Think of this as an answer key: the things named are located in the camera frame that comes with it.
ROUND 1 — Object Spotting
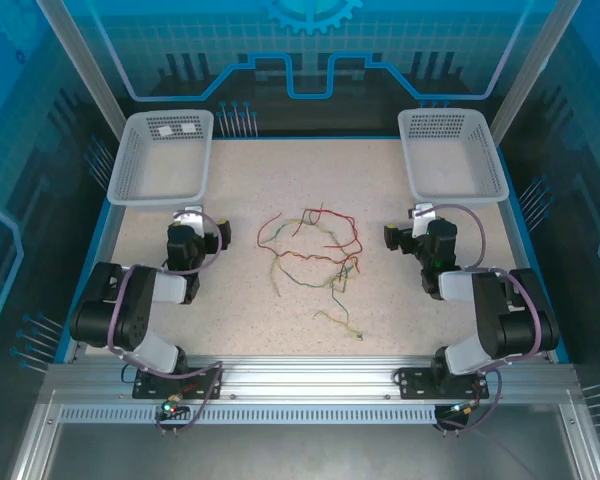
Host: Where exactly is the white basket with stickers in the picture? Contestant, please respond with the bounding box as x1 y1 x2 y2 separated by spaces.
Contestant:
105 109 216 211

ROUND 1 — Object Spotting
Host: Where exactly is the plain white perforated basket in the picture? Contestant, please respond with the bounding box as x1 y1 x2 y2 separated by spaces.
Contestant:
397 107 511 206

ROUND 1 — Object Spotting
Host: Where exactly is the left LED connector board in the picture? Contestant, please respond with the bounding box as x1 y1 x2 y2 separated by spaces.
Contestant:
154 394 191 421

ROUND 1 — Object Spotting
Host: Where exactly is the led connector board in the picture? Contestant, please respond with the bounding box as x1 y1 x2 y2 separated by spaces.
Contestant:
437 399 484 424
154 394 191 421

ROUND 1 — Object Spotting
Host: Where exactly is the right LED connector board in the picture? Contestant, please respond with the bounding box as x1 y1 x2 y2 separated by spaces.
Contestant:
437 399 484 424

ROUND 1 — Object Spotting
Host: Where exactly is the grey metal front panel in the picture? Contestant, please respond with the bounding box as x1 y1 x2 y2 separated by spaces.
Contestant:
9 389 600 480

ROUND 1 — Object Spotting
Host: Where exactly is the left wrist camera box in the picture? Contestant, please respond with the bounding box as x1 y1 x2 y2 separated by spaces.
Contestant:
173 204 205 236

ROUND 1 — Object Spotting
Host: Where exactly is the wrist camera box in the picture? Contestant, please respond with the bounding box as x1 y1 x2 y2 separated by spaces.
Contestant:
408 202 439 239
173 204 205 236

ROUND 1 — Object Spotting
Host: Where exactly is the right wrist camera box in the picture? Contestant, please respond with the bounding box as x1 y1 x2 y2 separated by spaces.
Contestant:
408 202 439 239

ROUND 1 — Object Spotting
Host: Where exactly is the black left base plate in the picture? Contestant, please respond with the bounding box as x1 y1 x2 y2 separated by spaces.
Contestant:
132 367 225 401

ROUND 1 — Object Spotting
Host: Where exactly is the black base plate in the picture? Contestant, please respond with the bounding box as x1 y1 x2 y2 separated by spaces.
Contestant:
132 367 225 401
397 367 491 401

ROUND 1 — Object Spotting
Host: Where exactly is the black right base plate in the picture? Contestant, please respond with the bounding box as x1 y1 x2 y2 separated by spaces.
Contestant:
397 367 491 401

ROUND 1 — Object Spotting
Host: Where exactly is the aluminium mounting rail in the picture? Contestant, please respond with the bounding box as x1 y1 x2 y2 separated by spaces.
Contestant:
44 353 576 404

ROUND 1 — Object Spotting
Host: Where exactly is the slotted grey cable duct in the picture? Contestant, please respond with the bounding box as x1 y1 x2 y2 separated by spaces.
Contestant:
59 404 439 426

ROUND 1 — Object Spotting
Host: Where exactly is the aluminium frame post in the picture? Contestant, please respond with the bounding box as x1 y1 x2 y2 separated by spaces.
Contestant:
35 0 131 146
489 0 571 146

